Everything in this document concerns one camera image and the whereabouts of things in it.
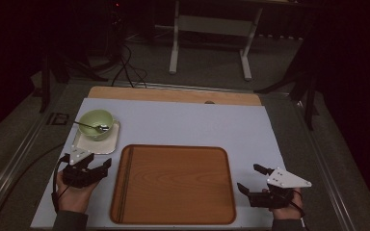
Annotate person's left hand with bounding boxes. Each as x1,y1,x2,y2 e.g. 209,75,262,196
56,178,101,214

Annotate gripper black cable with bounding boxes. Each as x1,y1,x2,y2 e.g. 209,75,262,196
292,189,306,220
0,142,71,230

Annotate black floor cables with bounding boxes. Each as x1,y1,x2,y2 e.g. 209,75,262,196
110,44,148,90

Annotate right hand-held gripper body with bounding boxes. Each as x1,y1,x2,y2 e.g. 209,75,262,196
248,167,312,209

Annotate pale table mat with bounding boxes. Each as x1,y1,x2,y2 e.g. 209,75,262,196
30,97,304,229

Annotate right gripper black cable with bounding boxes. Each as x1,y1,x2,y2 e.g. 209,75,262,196
292,189,306,220

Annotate metal spoon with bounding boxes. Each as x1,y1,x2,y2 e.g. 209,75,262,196
73,120,111,133

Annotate metal floor rail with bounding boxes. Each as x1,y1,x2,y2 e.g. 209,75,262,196
0,92,66,224
293,99,357,231

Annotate white metal table frame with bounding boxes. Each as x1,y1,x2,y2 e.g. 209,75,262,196
169,0,264,81

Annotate black floor socket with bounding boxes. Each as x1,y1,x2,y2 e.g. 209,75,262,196
46,112,70,126

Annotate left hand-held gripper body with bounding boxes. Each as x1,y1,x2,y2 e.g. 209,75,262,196
62,146,107,190

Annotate person's right hand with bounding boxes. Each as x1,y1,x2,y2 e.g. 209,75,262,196
270,190,304,221

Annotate black stand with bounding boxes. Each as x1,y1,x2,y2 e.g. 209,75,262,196
39,51,109,114
254,47,321,132

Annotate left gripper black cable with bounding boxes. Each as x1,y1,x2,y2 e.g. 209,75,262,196
0,142,71,230

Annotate green bowl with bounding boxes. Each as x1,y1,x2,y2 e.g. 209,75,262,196
77,109,115,141

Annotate white square plate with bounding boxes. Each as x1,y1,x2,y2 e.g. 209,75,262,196
71,119,121,156

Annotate brown wooden tray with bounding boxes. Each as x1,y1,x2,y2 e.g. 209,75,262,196
109,143,237,225

